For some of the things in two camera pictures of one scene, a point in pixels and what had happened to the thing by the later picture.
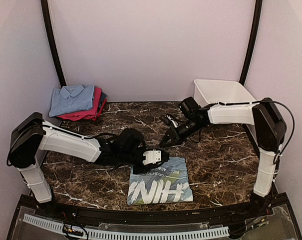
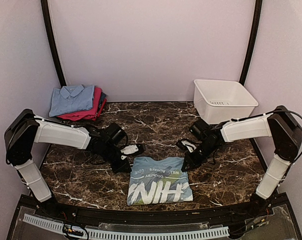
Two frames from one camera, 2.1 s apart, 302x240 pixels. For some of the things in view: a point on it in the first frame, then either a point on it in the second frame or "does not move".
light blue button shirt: x=72 y=98 does not move
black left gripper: x=139 y=170 → x=121 y=167
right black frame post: x=253 y=42 does not move
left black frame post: x=45 y=8 does not move
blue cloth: x=168 y=183 does not move
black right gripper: x=175 y=139 → x=193 y=162
